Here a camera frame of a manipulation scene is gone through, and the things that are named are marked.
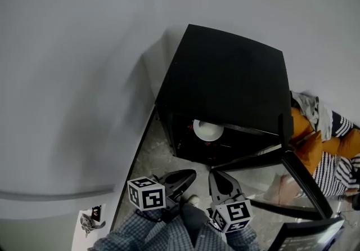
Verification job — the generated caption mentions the person's grey trouser leg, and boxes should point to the person's grey trouser leg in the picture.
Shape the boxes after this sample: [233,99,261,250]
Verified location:
[179,204,210,248]

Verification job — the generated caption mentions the orange cushion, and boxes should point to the orange cushion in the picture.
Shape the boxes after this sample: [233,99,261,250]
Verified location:
[337,128,360,159]
[291,107,315,144]
[298,131,323,175]

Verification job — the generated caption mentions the black cable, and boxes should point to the black cable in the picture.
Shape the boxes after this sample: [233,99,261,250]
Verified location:
[134,209,164,223]

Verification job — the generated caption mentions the person's right forearm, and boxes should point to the person's right forearm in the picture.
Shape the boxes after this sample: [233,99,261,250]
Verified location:
[196,220,262,251]

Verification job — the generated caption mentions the navy striped pillow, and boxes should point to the navy striped pillow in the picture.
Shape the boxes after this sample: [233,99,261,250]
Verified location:
[331,110,356,138]

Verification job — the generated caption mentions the grey garment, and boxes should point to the grey garment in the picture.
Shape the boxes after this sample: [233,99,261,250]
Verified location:
[291,91,334,142]

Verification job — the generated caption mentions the white round plate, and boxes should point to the white round plate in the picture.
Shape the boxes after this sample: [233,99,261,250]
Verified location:
[192,119,225,142]

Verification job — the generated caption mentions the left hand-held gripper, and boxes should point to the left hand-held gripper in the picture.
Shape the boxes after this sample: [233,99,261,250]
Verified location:
[127,169,197,223]

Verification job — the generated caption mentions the black microwave oven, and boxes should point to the black microwave oven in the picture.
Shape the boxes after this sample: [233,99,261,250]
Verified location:
[154,24,293,167]

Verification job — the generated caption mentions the person's left forearm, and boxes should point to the person's left forearm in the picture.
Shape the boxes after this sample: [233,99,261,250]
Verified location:
[94,208,188,251]

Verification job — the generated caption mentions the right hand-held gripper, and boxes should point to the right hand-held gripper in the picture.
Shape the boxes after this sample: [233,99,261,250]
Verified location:
[208,171,253,233]

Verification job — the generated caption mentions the brown box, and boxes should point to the brown box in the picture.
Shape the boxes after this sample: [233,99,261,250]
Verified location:
[269,173,304,205]

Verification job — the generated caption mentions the white striped blanket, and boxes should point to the white striped blanket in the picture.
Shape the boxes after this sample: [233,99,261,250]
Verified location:
[312,151,360,197]

